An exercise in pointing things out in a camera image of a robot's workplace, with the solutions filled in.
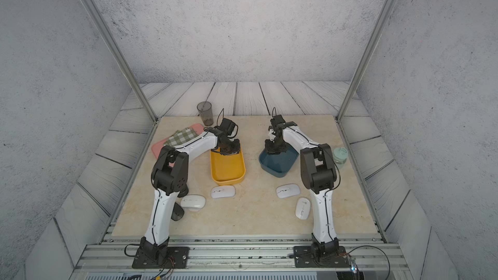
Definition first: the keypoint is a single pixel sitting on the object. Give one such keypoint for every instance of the glass jar with mint lid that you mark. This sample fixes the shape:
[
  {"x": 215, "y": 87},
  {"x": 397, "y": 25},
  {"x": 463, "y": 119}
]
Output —
[{"x": 340, "y": 156}]

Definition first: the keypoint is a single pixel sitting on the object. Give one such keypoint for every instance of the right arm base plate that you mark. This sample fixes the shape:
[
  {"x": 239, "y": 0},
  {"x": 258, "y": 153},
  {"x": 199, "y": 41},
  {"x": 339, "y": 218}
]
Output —
[{"x": 320, "y": 255}]

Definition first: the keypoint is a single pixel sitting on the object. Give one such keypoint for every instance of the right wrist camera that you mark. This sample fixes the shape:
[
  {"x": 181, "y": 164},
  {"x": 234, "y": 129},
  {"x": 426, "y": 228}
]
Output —
[{"x": 276, "y": 122}]

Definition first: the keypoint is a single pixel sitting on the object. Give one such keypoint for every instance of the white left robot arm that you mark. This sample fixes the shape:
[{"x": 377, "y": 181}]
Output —
[{"x": 169, "y": 176}]

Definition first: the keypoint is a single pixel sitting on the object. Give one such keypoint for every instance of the yellow plastic storage box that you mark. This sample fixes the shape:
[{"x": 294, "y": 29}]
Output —
[{"x": 227, "y": 170}]

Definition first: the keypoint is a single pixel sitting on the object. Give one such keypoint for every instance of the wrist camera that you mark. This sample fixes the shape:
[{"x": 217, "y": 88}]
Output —
[
  {"x": 229, "y": 127},
  {"x": 276, "y": 122}
]

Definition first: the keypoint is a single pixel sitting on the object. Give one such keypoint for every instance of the pink plastic tray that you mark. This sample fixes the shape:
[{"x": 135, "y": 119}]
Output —
[{"x": 157, "y": 147}]

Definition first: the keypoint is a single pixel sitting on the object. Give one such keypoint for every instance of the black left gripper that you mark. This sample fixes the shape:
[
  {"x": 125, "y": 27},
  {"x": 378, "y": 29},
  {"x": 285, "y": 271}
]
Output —
[{"x": 236, "y": 150}]

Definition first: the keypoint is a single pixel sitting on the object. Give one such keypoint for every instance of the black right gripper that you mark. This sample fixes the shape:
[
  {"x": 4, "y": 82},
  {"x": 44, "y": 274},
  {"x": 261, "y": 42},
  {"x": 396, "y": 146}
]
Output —
[{"x": 270, "y": 149}]

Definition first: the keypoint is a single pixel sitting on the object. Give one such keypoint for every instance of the aluminium frame post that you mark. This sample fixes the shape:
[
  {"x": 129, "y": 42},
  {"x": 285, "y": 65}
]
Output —
[
  {"x": 373, "y": 40},
  {"x": 98, "y": 20}
]

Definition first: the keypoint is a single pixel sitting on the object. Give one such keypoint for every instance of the aluminium frame post right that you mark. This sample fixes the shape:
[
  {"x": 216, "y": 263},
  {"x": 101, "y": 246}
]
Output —
[{"x": 373, "y": 40}]

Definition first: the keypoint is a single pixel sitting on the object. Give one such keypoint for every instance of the green checked cloth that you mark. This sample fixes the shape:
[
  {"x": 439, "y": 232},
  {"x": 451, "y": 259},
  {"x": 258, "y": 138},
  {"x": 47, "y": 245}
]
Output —
[{"x": 180, "y": 137}]

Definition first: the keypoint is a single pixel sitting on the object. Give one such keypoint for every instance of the black mouse lower left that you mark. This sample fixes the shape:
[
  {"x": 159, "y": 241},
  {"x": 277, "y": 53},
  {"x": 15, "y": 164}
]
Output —
[{"x": 177, "y": 212}]

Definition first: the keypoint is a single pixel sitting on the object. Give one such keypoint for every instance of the white mouse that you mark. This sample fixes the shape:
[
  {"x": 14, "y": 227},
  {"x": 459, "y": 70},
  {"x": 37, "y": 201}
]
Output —
[
  {"x": 303, "y": 208},
  {"x": 287, "y": 191},
  {"x": 225, "y": 191},
  {"x": 193, "y": 202}
]

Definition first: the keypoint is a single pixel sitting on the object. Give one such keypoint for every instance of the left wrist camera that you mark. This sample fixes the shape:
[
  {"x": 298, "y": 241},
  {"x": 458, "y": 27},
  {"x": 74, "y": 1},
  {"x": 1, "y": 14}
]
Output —
[{"x": 229, "y": 127}]

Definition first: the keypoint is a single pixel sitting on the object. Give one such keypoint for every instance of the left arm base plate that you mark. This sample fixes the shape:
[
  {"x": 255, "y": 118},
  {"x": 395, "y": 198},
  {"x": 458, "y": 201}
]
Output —
[{"x": 153, "y": 256}]

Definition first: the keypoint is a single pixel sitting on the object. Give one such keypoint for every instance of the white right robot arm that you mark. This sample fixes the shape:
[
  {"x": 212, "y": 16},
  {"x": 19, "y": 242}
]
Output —
[{"x": 318, "y": 173}]

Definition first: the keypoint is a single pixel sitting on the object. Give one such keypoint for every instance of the aluminium frame post left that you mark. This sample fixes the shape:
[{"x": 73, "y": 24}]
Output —
[{"x": 98, "y": 20}]

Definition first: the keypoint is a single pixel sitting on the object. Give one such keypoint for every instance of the grey translucent cup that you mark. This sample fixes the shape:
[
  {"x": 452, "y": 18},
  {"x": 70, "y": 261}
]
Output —
[{"x": 205, "y": 112}]

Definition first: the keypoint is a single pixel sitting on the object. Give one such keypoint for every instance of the teal plastic storage box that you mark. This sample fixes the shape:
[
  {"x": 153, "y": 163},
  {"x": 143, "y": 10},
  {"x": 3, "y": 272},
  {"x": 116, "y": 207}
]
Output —
[{"x": 278, "y": 165}]

